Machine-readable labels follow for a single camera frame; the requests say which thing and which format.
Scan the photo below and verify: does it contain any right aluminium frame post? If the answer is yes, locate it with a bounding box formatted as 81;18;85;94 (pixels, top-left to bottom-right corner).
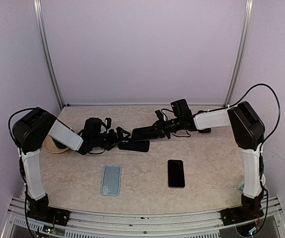
223;0;254;106

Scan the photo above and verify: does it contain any aluminium frame post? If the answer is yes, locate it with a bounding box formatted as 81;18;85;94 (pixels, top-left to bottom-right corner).
223;0;254;106
33;0;65;110

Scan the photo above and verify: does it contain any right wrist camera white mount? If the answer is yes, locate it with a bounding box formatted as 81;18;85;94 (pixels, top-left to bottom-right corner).
155;110;168;121

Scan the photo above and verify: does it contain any left aluminium frame post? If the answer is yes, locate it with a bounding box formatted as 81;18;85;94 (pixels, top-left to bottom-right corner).
33;0;65;110

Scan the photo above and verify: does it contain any aluminium front rail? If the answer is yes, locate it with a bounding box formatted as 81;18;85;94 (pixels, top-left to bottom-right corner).
0;197;285;238

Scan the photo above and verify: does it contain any white cup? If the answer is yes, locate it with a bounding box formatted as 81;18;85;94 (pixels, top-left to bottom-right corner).
260;174;266;187

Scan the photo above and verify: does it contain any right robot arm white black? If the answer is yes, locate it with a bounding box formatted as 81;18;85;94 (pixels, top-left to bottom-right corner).
142;99;266;220

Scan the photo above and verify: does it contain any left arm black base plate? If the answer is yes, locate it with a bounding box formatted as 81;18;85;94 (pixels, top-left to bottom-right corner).
27;207;71;227

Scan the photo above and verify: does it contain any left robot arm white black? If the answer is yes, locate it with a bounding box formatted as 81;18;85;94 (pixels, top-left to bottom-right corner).
8;107;131;221

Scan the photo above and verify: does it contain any beige saucer plate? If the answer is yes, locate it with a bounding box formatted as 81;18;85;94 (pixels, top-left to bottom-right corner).
43;136;69;154

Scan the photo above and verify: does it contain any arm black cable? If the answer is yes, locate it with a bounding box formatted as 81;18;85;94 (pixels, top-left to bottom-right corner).
228;83;281;224
7;107;36;238

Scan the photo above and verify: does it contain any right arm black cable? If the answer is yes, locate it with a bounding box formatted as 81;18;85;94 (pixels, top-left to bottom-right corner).
228;83;281;224

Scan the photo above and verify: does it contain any dark blue phone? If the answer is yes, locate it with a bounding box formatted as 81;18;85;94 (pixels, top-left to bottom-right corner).
131;127;160;141

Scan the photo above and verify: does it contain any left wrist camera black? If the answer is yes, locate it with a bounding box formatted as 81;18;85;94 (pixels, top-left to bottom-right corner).
105;118;112;130

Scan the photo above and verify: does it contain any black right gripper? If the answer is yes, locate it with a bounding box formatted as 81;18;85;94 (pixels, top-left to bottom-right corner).
145;116;182;138

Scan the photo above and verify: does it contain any black phone centre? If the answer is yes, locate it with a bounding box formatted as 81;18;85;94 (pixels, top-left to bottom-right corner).
167;160;185;188

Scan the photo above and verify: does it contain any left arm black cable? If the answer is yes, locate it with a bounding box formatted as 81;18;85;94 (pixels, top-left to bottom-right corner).
7;107;36;238

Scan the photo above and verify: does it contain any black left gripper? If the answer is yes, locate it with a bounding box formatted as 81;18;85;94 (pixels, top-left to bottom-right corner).
92;126;131;150

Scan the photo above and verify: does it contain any light blue phone case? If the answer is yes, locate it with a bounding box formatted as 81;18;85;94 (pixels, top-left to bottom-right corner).
101;165;122;197

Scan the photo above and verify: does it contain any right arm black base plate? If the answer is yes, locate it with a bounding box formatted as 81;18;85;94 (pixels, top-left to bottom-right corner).
220;206;264;226

